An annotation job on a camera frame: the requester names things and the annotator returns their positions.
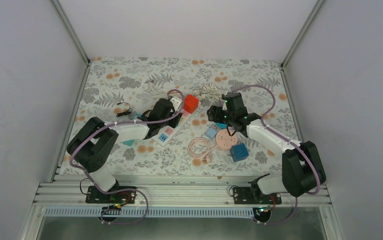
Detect cyan cube socket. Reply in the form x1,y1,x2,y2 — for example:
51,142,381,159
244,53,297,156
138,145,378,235
215,122,228,130

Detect light blue cube plug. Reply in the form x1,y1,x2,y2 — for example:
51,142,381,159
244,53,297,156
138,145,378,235
204,127,218,140

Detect white multicolour power strip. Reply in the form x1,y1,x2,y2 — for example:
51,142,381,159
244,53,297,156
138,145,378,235
151,110,195,147

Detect red cube socket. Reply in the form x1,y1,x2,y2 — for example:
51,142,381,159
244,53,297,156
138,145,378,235
183,94,200,114

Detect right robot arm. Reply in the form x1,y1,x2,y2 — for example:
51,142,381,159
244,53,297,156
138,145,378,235
206,92,326,204

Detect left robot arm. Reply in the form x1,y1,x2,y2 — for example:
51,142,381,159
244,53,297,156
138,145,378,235
66,97,184,203

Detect floral table mat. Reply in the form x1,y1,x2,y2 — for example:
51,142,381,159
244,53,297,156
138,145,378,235
71,57,298,177

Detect pink round socket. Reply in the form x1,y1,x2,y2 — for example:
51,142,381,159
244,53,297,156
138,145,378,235
215,129,238,151

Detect blue cube socket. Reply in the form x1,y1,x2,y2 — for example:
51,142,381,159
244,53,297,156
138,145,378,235
229,143,249,163

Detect teal power strip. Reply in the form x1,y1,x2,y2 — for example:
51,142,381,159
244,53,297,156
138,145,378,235
122,139,135,147

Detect white coiled power cord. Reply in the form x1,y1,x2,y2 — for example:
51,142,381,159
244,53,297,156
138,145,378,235
146,82,173,107

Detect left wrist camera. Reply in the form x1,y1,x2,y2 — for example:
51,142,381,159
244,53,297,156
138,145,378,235
168,96,182,112

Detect white braided cord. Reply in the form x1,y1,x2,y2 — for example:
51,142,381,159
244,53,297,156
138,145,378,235
193,83,226,102

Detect black thin cable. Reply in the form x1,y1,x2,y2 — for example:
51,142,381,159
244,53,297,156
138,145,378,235
116,101,135,119

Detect pink coiled cable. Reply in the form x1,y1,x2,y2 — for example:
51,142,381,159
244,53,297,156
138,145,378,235
187,137,220,165

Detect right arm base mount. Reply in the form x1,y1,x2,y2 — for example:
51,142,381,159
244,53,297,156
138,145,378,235
227,185,298,226

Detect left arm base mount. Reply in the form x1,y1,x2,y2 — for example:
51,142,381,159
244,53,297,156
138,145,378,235
79,177,149,225

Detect aluminium rail frame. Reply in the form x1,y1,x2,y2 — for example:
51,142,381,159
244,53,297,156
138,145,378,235
21,174,342,240

